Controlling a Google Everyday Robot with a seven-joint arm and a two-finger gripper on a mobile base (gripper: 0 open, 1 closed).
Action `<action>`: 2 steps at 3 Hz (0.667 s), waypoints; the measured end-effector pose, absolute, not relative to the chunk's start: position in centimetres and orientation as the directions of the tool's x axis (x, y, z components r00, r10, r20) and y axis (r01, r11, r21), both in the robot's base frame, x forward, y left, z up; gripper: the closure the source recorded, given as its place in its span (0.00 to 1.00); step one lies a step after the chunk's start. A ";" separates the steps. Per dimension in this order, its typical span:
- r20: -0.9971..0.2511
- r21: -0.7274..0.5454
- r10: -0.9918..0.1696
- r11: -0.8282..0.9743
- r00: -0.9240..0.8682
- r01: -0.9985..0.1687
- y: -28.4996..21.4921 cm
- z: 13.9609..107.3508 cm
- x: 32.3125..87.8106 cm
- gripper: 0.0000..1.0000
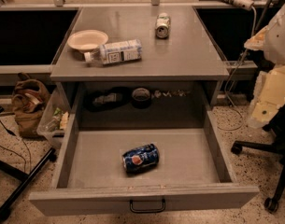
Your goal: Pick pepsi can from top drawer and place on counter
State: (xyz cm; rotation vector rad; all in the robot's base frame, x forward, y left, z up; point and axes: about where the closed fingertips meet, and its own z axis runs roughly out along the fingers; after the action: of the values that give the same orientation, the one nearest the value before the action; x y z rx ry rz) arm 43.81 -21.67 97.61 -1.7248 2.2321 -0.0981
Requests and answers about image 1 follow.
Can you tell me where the blue pepsi can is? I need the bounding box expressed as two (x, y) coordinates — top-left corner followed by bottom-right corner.
(122, 144), (160, 173)

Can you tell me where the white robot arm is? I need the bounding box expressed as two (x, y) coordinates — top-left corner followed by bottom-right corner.
(244, 4), (285, 128)

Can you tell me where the grey counter cabinet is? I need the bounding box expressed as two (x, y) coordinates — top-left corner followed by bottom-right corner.
(50, 5), (228, 105)

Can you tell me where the grey open top drawer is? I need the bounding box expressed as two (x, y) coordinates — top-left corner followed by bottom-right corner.
(28, 85), (261, 217)

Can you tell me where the green and white soda can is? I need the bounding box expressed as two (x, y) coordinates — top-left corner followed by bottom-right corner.
(155, 12), (171, 38)

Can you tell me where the black tape roll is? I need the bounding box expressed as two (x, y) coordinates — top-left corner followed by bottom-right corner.
(132, 88), (151, 108)

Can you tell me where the black cloth in cabinet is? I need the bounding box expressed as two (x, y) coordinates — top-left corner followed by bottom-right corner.
(83, 87), (132, 112)

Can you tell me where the clear plastic water bottle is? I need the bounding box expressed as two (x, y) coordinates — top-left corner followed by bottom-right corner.
(84, 39), (142, 65)

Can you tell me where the white paper bowl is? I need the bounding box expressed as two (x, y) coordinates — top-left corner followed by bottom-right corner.
(67, 30), (108, 53)

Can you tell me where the clear plastic bin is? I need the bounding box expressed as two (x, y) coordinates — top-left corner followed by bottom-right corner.
(37, 89), (69, 148)

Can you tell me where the brown paper bag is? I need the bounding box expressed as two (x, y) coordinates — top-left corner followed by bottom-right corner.
(11, 73), (50, 138)

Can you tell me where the black stand leg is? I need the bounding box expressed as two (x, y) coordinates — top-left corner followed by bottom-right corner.
(0, 147), (57, 221)

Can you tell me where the black office chair base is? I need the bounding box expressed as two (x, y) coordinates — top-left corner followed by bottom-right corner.
(230, 96), (285, 214)

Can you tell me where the black drawer handle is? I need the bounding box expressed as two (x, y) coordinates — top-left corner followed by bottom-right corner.
(129, 199), (165, 214)

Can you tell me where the white cable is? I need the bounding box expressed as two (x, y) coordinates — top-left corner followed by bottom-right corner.
(217, 6), (258, 133)

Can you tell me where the black floor cable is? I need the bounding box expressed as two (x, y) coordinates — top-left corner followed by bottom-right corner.
(0, 115), (33, 174)

